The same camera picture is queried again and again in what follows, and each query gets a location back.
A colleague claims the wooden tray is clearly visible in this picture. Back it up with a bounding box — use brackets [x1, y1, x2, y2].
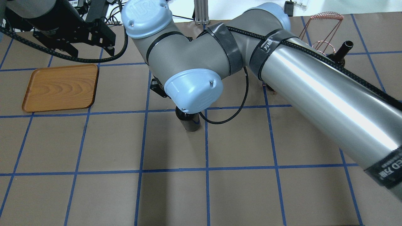
[21, 64, 99, 112]

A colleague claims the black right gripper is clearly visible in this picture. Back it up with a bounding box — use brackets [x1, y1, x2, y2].
[149, 78, 170, 98]

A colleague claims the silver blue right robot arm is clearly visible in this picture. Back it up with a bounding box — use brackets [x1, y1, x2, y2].
[122, 0, 402, 199]

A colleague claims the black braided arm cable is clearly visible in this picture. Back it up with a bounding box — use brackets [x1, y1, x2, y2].
[198, 25, 402, 125]

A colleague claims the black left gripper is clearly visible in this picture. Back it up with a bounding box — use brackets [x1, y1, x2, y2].
[33, 19, 116, 57]

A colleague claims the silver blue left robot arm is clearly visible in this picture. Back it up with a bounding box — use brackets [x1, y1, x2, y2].
[6, 0, 116, 57]

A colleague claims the dark wine bottle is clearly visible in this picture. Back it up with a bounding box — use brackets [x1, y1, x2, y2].
[327, 40, 354, 68]
[175, 107, 201, 132]

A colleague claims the aluminium frame post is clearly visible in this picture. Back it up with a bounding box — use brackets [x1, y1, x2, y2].
[194, 0, 210, 25]

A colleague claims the copper wire bottle basket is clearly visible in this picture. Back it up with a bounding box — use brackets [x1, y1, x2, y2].
[296, 11, 344, 55]

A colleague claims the black power adapter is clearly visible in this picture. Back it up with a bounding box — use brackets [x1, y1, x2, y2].
[283, 0, 295, 17]

